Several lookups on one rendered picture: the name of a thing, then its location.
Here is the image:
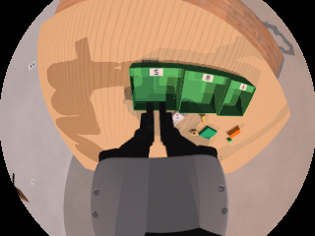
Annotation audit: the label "brass bolt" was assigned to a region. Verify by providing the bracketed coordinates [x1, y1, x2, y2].
[200, 113, 206, 124]

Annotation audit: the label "pale pink domino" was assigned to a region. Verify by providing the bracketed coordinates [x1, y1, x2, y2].
[172, 111, 185, 126]

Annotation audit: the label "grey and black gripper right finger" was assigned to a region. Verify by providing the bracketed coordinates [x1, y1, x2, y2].
[159, 102, 218, 158]

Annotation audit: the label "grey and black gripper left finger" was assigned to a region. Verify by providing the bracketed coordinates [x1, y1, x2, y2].
[98, 102, 155, 162]

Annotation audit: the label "green bins with labels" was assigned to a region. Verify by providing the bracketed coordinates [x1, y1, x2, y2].
[129, 62, 256, 117]

